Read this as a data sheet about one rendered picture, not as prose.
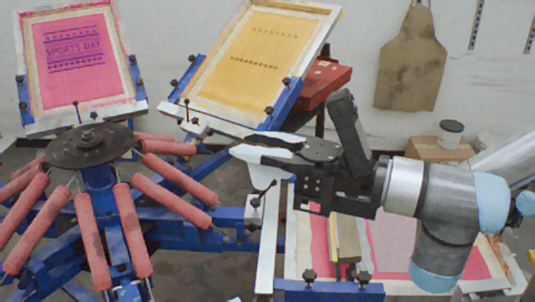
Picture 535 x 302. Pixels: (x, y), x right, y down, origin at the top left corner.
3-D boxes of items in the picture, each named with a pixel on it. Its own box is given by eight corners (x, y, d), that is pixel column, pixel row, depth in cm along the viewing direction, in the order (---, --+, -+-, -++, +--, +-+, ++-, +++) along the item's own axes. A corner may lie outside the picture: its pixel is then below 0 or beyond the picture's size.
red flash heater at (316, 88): (292, 66, 277) (293, 50, 271) (353, 80, 256) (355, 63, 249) (240, 96, 235) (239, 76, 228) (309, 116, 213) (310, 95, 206)
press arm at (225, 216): (264, 219, 145) (264, 208, 142) (263, 230, 140) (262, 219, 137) (217, 216, 146) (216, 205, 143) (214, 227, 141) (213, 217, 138)
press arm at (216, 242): (435, 249, 148) (438, 239, 145) (438, 261, 143) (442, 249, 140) (120, 235, 155) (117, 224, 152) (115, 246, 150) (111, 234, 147)
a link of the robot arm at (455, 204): (495, 253, 47) (518, 201, 42) (409, 235, 50) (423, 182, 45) (489, 214, 53) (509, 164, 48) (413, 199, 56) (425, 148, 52)
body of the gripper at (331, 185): (287, 208, 54) (374, 229, 51) (290, 152, 51) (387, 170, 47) (302, 183, 61) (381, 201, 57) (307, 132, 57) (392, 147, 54)
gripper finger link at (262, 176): (224, 189, 55) (290, 198, 54) (224, 150, 52) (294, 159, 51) (229, 179, 58) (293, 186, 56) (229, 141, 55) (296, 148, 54)
